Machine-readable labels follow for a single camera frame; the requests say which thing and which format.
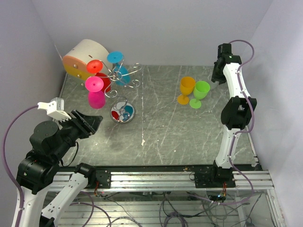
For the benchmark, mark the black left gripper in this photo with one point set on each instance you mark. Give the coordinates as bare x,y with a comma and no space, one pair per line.
86,124

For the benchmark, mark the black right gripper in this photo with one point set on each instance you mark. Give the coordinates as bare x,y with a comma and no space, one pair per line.
215,77

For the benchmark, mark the clear wine glass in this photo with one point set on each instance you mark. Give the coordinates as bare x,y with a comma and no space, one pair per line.
213,85

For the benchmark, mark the green wine glass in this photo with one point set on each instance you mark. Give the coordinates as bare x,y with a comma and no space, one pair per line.
200,91

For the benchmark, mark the pink wine glass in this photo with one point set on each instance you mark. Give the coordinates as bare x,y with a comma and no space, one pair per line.
96,96

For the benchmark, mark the orange wine glass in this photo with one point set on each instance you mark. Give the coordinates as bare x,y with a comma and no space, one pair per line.
187,85

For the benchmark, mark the chrome wine glass rack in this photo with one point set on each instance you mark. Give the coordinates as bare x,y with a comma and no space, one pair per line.
122,111

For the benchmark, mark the blue wine glass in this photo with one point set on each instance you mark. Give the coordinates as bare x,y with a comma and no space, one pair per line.
119,72

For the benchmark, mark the red wine glass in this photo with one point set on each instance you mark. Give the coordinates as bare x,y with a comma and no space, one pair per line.
94,67

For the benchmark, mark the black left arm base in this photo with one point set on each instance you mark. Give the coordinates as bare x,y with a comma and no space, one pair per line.
100,178

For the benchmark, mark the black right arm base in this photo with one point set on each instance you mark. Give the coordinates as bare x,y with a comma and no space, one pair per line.
214,177

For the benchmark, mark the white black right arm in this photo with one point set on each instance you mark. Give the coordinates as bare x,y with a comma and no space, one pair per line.
237,113

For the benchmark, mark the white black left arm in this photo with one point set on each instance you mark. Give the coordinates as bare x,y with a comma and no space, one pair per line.
50,142

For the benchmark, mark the white round container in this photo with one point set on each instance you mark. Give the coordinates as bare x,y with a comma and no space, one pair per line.
76,60

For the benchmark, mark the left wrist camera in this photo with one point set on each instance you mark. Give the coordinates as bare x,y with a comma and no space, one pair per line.
55,109

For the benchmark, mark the aluminium rail frame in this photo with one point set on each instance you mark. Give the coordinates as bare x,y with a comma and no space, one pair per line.
162,147

